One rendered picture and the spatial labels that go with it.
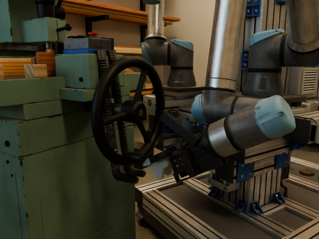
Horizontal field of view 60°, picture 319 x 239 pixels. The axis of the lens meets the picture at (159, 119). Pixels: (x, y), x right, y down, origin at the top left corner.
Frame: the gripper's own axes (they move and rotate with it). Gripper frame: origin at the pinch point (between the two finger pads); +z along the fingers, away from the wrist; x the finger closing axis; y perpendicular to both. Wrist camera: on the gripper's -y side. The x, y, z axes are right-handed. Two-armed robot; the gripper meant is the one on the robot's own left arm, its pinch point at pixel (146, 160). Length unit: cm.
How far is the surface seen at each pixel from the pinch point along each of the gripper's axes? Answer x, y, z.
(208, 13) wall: 344, -164, 73
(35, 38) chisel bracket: -2, -48, 20
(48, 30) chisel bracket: -1.7, -47.0, 13.6
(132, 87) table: 23.3, -26.0, 12.8
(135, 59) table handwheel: 1.6, -24.5, -8.4
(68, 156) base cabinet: -5.7, -10.1, 21.5
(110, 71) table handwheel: -6.9, -21.9, -6.7
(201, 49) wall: 346, -124, 107
